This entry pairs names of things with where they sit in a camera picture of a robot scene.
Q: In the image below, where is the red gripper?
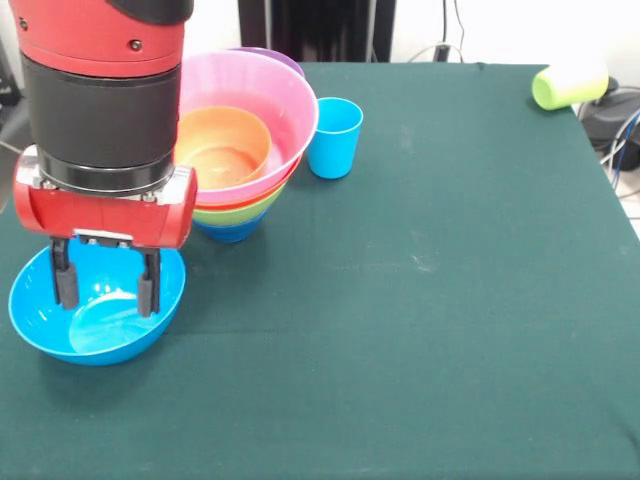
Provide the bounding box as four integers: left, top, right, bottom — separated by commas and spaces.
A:
12, 144, 199, 319

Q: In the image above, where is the green bowl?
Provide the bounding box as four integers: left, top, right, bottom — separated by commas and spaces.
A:
192, 182, 290, 227

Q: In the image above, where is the large orange bowl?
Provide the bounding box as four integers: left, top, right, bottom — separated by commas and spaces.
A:
193, 154, 305, 211

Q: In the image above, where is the small orange bowl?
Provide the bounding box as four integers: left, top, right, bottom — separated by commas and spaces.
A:
173, 105, 274, 192

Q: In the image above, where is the large pink bowl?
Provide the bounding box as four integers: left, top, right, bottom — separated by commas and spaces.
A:
177, 51, 320, 204

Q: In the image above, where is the large light blue bowl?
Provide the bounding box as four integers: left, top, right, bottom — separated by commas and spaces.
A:
7, 238, 187, 367

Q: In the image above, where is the small dark blue bowl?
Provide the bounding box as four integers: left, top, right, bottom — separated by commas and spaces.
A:
193, 212, 269, 244

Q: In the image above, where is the grey chair base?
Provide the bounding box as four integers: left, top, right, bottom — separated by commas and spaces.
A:
577, 82, 640, 151
0, 83, 32, 151

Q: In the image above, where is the dark green table cloth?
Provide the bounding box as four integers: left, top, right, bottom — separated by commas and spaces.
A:
0, 58, 640, 480

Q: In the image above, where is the light blue cup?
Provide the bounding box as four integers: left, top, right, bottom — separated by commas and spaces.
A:
305, 97, 365, 180

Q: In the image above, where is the purple bowl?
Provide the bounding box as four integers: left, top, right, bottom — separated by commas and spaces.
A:
227, 47, 305, 79

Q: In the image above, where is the light green cup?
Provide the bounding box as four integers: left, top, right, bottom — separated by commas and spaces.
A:
530, 49, 610, 112

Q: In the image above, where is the tangled cable bundle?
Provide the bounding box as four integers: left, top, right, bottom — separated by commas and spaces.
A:
598, 107, 640, 199

